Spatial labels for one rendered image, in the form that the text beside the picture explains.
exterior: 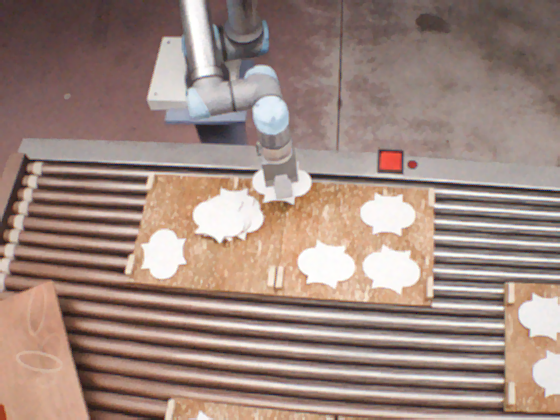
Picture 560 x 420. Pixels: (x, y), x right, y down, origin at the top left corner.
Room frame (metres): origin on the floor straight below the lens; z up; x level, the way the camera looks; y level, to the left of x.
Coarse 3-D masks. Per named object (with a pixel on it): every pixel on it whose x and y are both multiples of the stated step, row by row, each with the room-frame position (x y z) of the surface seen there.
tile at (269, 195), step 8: (256, 176) 0.92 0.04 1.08; (304, 176) 0.89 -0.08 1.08; (256, 184) 0.89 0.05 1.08; (264, 184) 0.89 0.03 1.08; (296, 184) 0.87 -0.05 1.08; (304, 184) 0.87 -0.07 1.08; (264, 192) 0.86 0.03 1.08; (272, 192) 0.86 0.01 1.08; (296, 192) 0.85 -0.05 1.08; (304, 192) 0.84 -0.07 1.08; (264, 200) 0.84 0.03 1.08; (272, 200) 0.84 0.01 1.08; (280, 200) 0.83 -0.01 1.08; (288, 200) 0.83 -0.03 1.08
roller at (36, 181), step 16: (32, 176) 1.18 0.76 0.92; (112, 192) 1.07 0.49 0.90; (128, 192) 1.06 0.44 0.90; (144, 192) 1.04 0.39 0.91; (448, 208) 0.81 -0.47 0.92; (464, 208) 0.80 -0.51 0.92; (480, 208) 0.79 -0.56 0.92; (496, 208) 0.78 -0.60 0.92; (512, 208) 0.77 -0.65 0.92; (528, 208) 0.76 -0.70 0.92; (544, 208) 0.75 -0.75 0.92
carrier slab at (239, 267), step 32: (160, 192) 1.02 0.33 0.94; (192, 192) 1.00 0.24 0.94; (256, 192) 0.96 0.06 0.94; (160, 224) 0.91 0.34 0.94; (192, 224) 0.89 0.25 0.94; (192, 256) 0.79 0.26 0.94; (224, 256) 0.77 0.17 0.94; (256, 256) 0.76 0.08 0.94; (192, 288) 0.70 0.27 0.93; (224, 288) 0.68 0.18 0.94; (256, 288) 0.67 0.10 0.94
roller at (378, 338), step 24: (72, 312) 0.69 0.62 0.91; (96, 312) 0.68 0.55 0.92; (120, 312) 0.67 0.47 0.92; (144, 312) 0.66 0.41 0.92; (168, 312) 0.65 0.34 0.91; (264, 336) 0.54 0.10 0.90; (288, 336) 0.53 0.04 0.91; (312, 336) 0.52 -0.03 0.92; (336, 336) 0.50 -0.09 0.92; (360, 336) 0.49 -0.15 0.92; (384, 336) 0.48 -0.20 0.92; (408, 336) 0.47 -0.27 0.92; (432, 336) 0.45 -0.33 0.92; (456, 336) 0.44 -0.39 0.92
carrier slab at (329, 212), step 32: (320, 192) 0.92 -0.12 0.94; (352, 192) 0.90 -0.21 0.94; (384, 192) 0.88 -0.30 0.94; (416, 192) 0.87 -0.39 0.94; (288, 224) 0.84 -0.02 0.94; (320, 224) 0.82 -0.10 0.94; (352, 224) 0.80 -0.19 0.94; (416, 224) 0.77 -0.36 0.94; (288, 256) 0.74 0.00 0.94; (352, 256) 0.71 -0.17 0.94; (416, 256) 0.67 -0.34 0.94; (288, 288) 0.65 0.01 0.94; (320, 288) 0.63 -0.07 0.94; (352, 288) 0.62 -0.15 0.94; (416, 288) 0.58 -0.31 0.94
